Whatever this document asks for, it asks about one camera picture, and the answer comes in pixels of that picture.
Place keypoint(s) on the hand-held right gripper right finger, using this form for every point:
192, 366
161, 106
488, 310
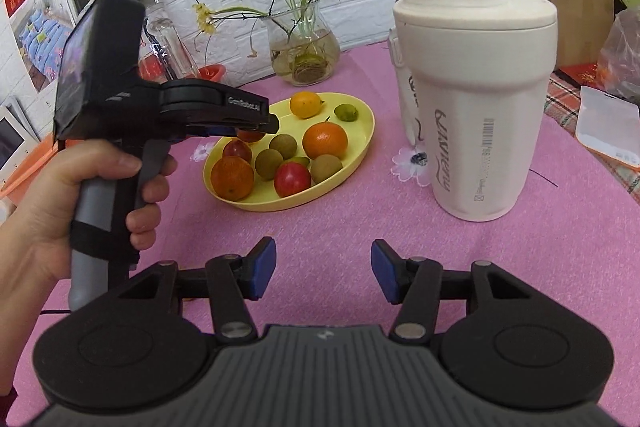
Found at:
384, 272

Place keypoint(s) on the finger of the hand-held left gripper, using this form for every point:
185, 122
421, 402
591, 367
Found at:
260, 124

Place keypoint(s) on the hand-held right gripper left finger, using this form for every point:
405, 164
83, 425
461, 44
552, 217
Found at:
264, 269

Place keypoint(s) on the red plum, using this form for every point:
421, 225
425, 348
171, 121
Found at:
237, 150
250, 137
292, 179

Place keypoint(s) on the small yellow orange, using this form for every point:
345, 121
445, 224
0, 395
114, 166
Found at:
305, 104

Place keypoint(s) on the large dark orange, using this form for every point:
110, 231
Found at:
232, 177

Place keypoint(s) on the orange with stem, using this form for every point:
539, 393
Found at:
325, 141

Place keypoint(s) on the yellow plastic plate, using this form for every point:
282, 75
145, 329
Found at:
362, 127

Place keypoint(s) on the person's left forearm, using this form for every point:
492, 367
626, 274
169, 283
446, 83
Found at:
20, 307

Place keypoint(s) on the person's left hand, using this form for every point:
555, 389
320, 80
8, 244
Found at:
45, 212

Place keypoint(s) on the red plastic basket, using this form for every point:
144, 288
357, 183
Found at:
212, 73

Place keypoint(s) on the glass pitcher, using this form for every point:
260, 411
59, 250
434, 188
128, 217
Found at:
170, 42

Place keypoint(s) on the glass vase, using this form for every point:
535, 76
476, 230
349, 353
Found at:
305, 57

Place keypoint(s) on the orange plastic basin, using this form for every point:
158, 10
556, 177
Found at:
50, 147

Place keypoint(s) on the white dispenser with screen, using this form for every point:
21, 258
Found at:
20, 117

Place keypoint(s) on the plaid cloth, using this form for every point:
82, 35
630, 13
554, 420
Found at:
562, 96

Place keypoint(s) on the white pouch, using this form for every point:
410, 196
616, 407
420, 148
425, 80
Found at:
607, 127

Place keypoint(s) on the red envelope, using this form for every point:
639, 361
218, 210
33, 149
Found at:
580, 74

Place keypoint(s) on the clear plastic bag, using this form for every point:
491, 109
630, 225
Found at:
622, 52

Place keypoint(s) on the cardboard box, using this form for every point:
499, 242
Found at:
575, 7

